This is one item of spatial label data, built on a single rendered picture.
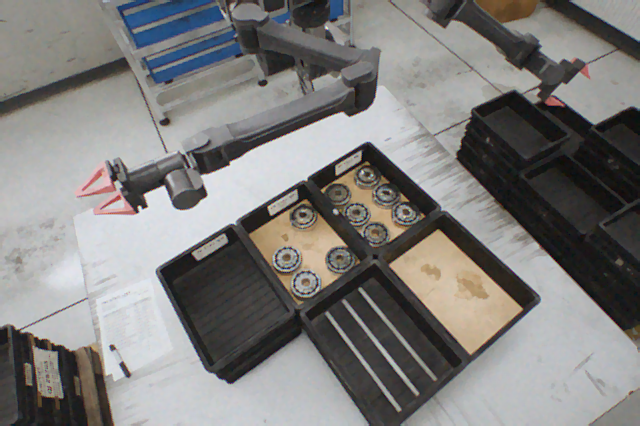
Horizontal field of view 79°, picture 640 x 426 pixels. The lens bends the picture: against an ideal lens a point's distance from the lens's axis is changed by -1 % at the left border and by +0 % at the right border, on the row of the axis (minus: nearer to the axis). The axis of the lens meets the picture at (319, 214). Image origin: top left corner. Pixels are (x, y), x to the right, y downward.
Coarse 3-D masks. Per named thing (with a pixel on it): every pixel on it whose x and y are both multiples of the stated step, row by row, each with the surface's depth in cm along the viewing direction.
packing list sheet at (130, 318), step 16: (128, 288) 148; (144, 288) 148; (96, 304) 145; (112, 304) 145; (128, 304) 145; (144, 304) 144; (112, 320) 142; (128, 320) 141; (144, 320) 141; (160, 320) 141; (112, 336) 139; (128, 336) 138; (144, 336) 138; (160, 336) 137; (128, 352) 135; (144, 352) 135; (160, 352) 134; (112, 368) 132; (128, 368) 132
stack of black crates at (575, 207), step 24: (552, 168) 204; (576, 168) 193; (528, 192) 192; (552, 192) 196; (576, 192) 195; (600, 192) 187; (528, 216) 199; (552, 216) 184; (576, 216) 188; (600, 216) 187; (552, 240) 191; (576, 240) 180
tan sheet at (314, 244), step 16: (272, 224) 144; (288, 224) 144; (320, 224) 143; (256, 240) 141; (272, 240) 140; (288, 240) 140; (304, 240) 140; (320, 240) 139; (336, 240) 139; (272, 256) 137; (304, 256) 136; (320, 256) 136; (320, 272) 133; (288, 288) 130
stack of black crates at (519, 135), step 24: (504, 96) 206; (480, 120) 198; (504, 120) 210; (528, 120) 207; (552, 120) 194; (480, 144) 208; (504, 144) 190; (528, 144) 200; (552, 144) 186; (480, 168) 216; (504, 168) 199; (528, 168) 192; (504, 192) 208
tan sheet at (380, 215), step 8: (344, 176) 154; (352, 176) 154; (352, 184) 152; (352, 192) 149; (360, 192) 149; (368, 192) 149; (352, 200) 147; (360, 200) 147; (368, 200) 147; (400, 200) 146; (376, 208) 145; (376, 216) 143; (384, 216) 143; (424, 216) 142; (384, 224) 141; (392, 224) 141; (360, 232) 140; (392, 232) 139; (400, 232) 139
